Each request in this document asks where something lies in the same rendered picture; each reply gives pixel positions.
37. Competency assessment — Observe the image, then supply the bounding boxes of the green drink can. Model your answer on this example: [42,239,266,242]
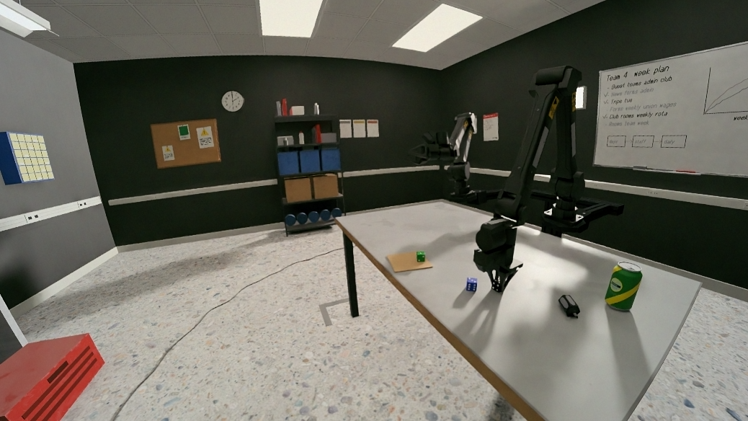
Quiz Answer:
[605,262,643,311]

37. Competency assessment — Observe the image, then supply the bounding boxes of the tan flat mat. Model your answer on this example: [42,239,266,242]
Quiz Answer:
[387,252,433,272]

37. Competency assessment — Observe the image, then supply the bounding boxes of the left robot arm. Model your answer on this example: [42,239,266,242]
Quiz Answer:
[473,66,585,272]

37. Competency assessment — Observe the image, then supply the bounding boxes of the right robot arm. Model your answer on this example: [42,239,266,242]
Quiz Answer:
[422,112,476,198]

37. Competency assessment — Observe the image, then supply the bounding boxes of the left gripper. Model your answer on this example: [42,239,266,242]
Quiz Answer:
[487,258,524,292]

